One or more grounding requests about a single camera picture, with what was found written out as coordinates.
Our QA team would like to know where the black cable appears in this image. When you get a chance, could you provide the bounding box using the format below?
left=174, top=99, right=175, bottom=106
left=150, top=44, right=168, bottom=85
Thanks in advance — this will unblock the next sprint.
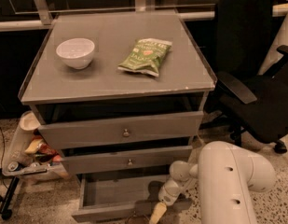
left=0, top=120, right=7, bottom=203

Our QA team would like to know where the black office chair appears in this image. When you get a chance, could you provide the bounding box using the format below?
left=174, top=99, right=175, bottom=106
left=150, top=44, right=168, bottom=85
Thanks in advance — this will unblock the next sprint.
left=205, top=0, right=288, bottom=154

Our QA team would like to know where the grey bottom drawer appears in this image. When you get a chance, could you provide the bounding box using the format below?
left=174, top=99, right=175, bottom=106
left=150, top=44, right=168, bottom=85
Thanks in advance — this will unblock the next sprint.
left=71, top=174, right=193, bottom=224

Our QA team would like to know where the yellow snack packet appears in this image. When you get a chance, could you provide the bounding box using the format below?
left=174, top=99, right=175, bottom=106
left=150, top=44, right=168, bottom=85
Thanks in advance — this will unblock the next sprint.
left=24, top=139, right=44, bottom=154

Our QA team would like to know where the grey drawer cabinet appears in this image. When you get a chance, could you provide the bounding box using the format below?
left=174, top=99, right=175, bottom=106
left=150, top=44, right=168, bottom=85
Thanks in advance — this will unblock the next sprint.
left=17, top=9, right=218, bottom=185

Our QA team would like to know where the black stand leg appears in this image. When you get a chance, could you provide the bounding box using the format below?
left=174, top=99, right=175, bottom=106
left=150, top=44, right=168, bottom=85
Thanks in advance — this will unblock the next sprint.
left=0, top=176, right=20, bottom=220

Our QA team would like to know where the green chip bag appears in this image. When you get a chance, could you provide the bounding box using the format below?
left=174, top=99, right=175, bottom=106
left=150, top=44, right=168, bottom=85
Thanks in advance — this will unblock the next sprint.
left=117, top=38, right=172, bottom=77

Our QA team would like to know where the white ceramic bowl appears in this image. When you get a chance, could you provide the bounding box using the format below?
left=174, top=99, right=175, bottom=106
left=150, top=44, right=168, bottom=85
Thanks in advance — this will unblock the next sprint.
left=56, top=38, right=95, bottom=70

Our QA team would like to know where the grey middle drawer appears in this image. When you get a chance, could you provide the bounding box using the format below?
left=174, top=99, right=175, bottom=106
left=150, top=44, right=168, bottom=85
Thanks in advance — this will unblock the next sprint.
left=62, top=146, right=192, bottom=175

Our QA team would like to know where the white cup in bin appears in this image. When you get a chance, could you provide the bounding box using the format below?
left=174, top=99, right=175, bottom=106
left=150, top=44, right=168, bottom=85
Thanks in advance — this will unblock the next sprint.
left=20, top=111, right=40, bottom=131

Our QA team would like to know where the red snack packet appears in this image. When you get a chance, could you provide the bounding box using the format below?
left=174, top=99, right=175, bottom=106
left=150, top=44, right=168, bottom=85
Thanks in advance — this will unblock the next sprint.
left=38, top=144, right=57, bottom=156

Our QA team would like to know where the metal railing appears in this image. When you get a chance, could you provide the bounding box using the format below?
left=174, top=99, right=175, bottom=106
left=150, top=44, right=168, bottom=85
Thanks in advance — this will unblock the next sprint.
left=0, top=0, right=288, bottom=34

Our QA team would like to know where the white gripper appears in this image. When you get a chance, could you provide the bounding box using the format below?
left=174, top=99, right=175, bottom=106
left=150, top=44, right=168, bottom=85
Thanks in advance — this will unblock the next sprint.
left=149, top=177, right=192, bottom=224

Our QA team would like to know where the grey drawer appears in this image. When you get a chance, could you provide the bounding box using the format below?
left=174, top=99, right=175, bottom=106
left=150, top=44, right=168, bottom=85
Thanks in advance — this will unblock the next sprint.
left=62, top=146, right=192, bottom=175
left=39, top=111, right=203, bottom=149
left=71, top=174, right=193, bottom=224

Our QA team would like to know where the grey top drawer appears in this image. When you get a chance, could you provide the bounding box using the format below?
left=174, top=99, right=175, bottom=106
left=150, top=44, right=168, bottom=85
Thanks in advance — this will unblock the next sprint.
left=39, top=111, right=203, bottom=149

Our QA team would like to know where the soda can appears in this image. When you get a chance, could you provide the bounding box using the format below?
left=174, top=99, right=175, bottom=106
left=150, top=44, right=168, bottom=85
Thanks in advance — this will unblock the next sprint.
left=7, top=161, right=21, bottom=172

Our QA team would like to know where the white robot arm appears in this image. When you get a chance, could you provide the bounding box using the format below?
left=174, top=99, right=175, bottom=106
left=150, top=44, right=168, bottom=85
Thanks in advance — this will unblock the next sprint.
left=150, top=1, right=288, bottom=224

